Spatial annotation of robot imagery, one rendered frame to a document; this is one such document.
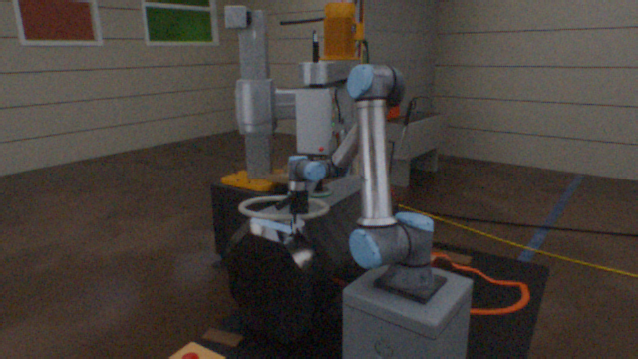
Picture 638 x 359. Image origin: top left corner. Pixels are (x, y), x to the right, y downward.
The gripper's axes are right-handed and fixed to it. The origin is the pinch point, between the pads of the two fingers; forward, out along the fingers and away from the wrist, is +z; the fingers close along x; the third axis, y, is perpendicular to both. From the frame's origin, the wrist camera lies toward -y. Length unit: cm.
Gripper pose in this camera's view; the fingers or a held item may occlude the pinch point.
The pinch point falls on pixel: (292, 229)
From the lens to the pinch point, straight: 217.0
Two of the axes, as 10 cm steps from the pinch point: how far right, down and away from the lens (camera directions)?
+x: -2.5, -1.8, 9.5
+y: 9.7, -0.1, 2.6
